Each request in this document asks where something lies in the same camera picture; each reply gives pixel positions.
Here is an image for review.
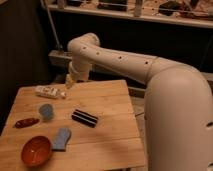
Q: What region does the metal pole stand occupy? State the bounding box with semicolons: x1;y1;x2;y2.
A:
42;0;63;53

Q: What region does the orange bowl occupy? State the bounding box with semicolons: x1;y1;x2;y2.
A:
21;136;52;167

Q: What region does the white plastic bottle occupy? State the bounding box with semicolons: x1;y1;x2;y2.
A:
35;85;66;99

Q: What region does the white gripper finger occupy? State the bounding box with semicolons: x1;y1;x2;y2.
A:
65;74;75;89
77;78;86;82

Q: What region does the blue oven mitt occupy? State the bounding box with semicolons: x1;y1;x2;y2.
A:
52;128;71;151

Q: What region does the wooden table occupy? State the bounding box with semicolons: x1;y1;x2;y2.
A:
0;80;146;171

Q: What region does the blue plastic cup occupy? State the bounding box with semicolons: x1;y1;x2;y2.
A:
39;104;54;121

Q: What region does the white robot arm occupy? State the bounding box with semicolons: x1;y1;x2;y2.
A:
67;33;213;171

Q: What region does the dark red oblong object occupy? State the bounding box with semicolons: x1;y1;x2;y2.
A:
14;118;39;129

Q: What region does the white wall shelf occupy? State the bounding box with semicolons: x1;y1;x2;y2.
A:
45;0;213;29

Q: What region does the black white striped block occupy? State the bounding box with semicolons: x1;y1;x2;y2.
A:
71;110;98;128

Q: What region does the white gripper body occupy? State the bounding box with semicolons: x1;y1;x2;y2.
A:
69;62;90;82

